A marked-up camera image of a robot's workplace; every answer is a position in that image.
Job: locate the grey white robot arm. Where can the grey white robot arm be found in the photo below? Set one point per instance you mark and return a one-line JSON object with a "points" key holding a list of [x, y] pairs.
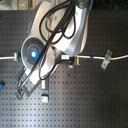
{"points": [[57, 34]]}

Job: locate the metal cable clip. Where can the metal cable clip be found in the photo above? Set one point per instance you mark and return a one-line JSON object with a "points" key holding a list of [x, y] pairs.
{"points": [[17, 56], [74, 61], [107, 59]]}

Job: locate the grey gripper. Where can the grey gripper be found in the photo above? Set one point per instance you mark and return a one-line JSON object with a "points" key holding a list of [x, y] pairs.
{"points": [[35, 75]]}

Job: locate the middle metal cable clip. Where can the middle metal cable clip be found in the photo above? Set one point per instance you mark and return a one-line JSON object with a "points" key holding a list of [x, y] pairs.
{"points": [[74, 61]]}

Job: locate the left metal cable clip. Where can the left metal cable clip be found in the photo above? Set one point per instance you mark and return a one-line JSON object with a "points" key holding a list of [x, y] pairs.
{"points": [[17, 56]]}

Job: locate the right metal cable clip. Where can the right metal cable clip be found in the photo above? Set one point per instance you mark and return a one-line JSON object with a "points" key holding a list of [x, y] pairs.
{"points": [[107, 59]]}

